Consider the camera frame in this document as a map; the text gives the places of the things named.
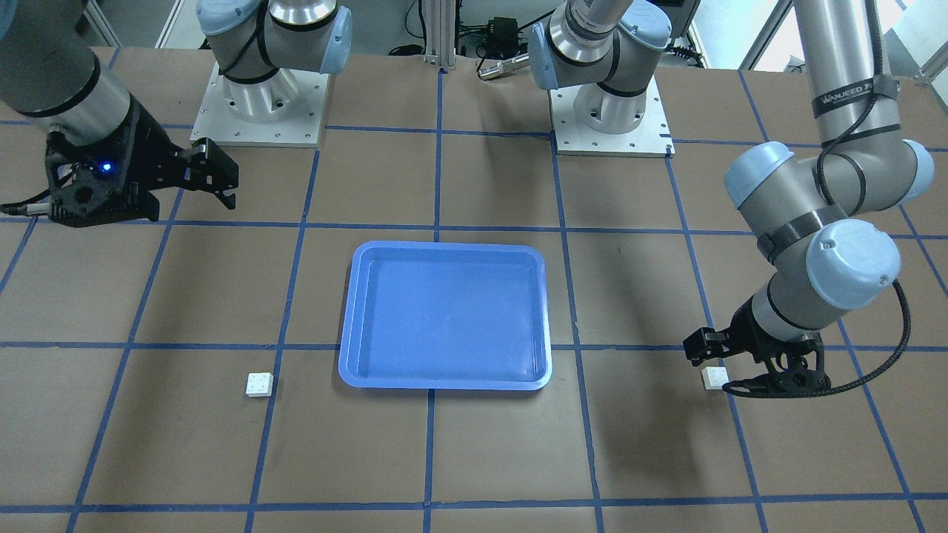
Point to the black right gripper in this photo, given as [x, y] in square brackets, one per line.
[153, 157]

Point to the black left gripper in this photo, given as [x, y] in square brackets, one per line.
[749, 335]

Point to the white block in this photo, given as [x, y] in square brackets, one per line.
[714, 377]

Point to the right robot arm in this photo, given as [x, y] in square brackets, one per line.
[53, 79]

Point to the white block near left arm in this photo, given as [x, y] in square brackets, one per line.
[259, 385]

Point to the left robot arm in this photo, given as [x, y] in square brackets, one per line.
[805, 213]

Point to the blue plastic tray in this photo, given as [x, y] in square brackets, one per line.
[446, 316]

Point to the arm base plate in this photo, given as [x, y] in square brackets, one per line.
[286, 111]
[588, 121]

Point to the aluminium frame post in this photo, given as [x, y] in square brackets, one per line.
[440, 27]

